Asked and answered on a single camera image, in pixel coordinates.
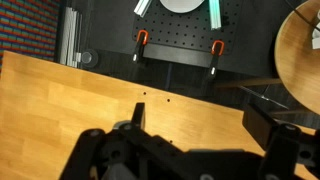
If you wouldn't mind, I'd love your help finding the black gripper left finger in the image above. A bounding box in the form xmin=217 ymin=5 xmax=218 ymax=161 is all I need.
xmin=59 ymin=102 xmax=188 ymax=180

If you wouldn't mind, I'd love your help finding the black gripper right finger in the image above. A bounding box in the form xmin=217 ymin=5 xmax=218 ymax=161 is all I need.
xmin=242 ymin=103 xmax=320 ymax=180

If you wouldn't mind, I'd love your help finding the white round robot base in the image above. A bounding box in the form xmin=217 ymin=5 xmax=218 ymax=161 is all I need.
xmin=159 ymin=0 xmax=205 ymax=14

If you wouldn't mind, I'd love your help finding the round wooden side table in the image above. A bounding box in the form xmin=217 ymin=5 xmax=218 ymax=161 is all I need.
xmin=214 ymin=0 xmax=320 ymax=116

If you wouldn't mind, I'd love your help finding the black round floor foot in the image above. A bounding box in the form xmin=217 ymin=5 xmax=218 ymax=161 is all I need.
xmin=80 ymin=49 xmax=100 ymax=68

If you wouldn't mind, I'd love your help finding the black perforated breadboard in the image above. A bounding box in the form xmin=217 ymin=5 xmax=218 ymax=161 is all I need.
xmin=132 ymin=0 xmax=243 ymax=68

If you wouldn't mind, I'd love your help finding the white crumpled cloth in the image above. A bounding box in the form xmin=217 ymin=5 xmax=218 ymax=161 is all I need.
xmin=311 ymin=9 xmax=320 ymax=50

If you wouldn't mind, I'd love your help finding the silver aluminium extrusion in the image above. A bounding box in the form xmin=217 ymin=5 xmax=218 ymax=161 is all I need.
xmin=208 ymin=0 xmax=223 ymax=30
xmin=133 ymin=0 xmax=154 ymax=18

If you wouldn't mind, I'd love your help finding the orange-handled black bar clamp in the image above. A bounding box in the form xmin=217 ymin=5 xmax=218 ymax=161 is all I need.
xmin=132 ymin=29 xmax=150 ymax=64
xmin=207 ymin=39 xmax=225 ymax=80

